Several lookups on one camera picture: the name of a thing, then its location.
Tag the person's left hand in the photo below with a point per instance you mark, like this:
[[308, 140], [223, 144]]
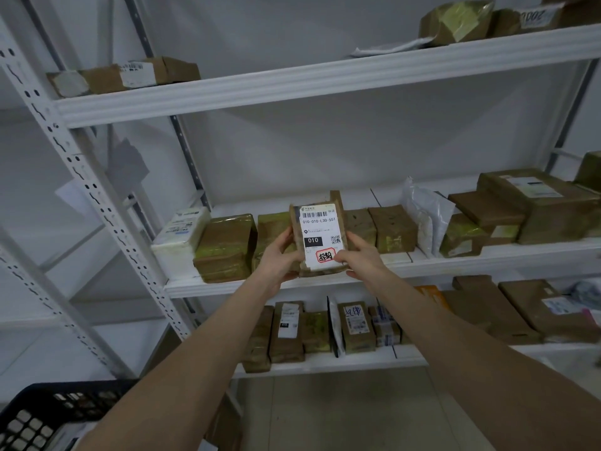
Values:
[[274, 265]]

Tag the person's right hand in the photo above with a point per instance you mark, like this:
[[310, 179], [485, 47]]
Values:
[[368, 267]]

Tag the person's left thumb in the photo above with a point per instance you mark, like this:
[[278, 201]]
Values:
[[288, 238]]

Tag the person's right thumb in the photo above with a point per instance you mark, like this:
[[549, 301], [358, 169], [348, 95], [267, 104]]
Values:
[[355, 243]]

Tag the brown parcel white label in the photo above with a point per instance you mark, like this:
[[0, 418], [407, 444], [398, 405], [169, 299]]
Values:
[[319, 251]]

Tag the person's left forearm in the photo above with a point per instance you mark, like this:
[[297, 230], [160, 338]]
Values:
[[188, 371]]

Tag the person's right forearm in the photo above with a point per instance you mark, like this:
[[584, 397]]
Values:
[[469, 366]]

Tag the row of brown parcels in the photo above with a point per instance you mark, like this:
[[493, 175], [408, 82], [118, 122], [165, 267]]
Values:
[[286, 335], [225, 248]]

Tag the white plastic mailing bag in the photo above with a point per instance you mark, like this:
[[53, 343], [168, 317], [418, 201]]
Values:
[[425, 216]]

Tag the slim white plastic bag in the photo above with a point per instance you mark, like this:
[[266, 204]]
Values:
[[335, 328]]

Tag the small white printed box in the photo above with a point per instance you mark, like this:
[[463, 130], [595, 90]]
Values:
[[386, 327]]

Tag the orange packet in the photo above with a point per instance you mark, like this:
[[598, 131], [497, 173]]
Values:
[[433, 294]]

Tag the white foam box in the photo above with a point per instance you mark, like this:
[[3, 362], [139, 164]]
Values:
[[181, 239]]

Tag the white metal shelving unit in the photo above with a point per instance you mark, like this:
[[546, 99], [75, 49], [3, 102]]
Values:
[[328, 79]]

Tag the flat white envelope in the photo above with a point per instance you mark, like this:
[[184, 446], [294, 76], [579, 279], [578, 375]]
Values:
[[399, 45]]

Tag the white paper sheet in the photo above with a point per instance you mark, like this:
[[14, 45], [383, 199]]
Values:
[[74, 197]]

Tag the long brown cardboard box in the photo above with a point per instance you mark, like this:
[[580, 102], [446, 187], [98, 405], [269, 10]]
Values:
[[141, 74]]

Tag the blue white plastic bag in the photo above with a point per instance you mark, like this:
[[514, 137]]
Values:
[[587, 292]]

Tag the brown parcel green tape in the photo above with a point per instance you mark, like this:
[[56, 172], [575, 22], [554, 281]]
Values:
[[455, 21]]

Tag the black plastic crate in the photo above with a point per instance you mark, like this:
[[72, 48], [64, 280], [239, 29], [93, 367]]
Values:
[[56, 403]]

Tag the brown parcel handwritten label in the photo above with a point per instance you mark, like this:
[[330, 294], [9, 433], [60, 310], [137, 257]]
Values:
[[540, 13]]

